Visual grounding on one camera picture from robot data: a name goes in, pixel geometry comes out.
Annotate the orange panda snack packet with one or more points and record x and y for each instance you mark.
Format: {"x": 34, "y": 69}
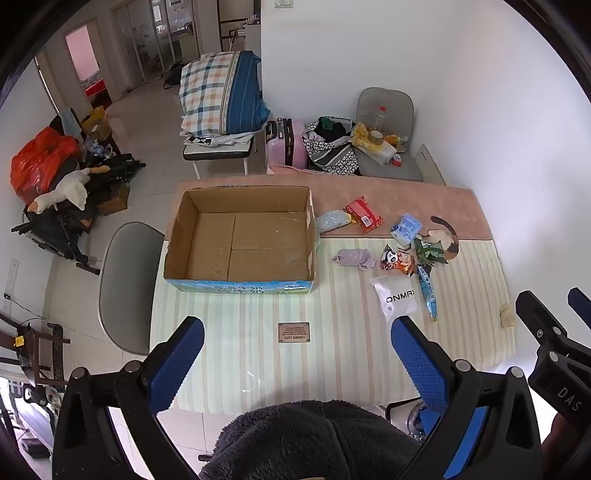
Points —
{"x": 396, "y": 261}

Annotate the orange plastic bag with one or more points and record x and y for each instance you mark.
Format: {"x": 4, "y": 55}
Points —
{"x": 41, "y": 161}

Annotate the yellow brown cardboard box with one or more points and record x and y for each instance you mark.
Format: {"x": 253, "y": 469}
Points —
{"x": 98, "y": 122}

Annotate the white stool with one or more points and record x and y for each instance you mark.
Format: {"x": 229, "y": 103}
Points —
{"x": 217, "y": 150}

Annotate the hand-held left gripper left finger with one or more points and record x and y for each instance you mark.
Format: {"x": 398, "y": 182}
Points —
{"x": 183, "y": 356}

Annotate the small brown cardboard box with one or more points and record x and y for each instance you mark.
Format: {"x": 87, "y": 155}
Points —
{"x": 114, "y": 199}

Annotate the clear plastic bottle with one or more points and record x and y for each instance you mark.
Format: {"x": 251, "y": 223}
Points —
{"x": 379, "y": 119}

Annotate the white wall socket plate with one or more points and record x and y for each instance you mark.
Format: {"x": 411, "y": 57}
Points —
{"x": 11, "y": 279}

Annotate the pink cat print mat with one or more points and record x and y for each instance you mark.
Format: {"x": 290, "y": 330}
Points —
{"x": 415, "y": 198}

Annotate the green snack packet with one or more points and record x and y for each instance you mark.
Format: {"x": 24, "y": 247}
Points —
{"x": 429, "y": 251}

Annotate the white plastic pouch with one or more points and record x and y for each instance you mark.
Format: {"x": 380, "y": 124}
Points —
{"x": 396, "y": 297}

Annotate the silver scrubber pack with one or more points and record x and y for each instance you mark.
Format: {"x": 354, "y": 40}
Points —
{"x": 333, "y": 220}

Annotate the black white patterned bag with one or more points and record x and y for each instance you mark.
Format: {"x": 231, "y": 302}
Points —
{"x": 330, "y": 152}

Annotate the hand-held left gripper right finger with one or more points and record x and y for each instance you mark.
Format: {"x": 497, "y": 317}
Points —
{"x": 418, "y": 364}

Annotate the red snack packet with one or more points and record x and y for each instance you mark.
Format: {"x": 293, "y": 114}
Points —
{"x": 364, "y": 214}

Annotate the long blue snack packet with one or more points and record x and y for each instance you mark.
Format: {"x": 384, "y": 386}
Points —
{"x": 427, "y": 290}

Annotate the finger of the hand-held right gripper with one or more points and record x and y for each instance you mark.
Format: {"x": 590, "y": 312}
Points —
{"x": 581, "y": 301}
{"x": 538, "y": 318}

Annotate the black folded stroller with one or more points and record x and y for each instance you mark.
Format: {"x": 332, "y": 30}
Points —
{"x": 60, "y": 230}

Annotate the blue white tissue pack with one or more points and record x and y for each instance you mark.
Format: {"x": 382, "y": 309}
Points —
{"x": 406, "y": 228}

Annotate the grey cushioned chair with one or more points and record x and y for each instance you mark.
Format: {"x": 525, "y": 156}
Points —
{"x": 388, "y": 99}

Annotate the black floor bag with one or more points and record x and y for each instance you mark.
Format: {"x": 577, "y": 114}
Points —
{"x": 173, "y": 74}

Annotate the dark fleece garment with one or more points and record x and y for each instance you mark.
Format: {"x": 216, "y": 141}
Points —
{"x": 304, "y": 438}

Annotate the plaid quilt bundle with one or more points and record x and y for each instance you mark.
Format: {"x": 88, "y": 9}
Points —
{"x": 217, "y": 90}

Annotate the pink suitcase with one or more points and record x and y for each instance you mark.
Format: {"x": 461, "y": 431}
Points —
{"x": 288, "y": 143}

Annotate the white wall panel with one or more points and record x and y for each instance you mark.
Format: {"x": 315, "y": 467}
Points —
{"x": 430, "y": 164}

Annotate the white goose plush toy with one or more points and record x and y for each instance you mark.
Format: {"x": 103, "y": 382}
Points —
{"x": 69, "y": 189}

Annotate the dark wooden rack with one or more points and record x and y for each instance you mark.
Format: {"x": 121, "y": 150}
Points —
{"x": 39, "y": 344}

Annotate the grey round-back chair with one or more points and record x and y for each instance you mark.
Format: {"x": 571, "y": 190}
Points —
{"x": 129, "y": 286}

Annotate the red bedding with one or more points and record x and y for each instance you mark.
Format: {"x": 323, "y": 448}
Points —
{"x": 96, "y": 87}

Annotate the yellow plastic bag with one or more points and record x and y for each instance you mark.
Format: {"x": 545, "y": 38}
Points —
{"x": 371, "y": 143}

